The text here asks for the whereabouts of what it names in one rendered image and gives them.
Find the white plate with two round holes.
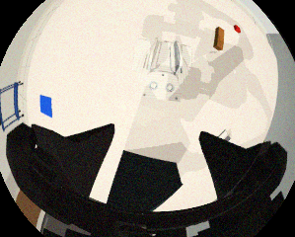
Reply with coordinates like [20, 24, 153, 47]
[139, 71, 180, 102]

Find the brown rectangular block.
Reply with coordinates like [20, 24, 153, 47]
[213, 27, 225, 51]

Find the small red block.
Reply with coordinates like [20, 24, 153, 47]
[234, 25, 241, 33]

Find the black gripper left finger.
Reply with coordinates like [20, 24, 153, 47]
[32, 123, 115, 198]

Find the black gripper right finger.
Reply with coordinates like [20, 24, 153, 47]
[198, 131, 272, 200]

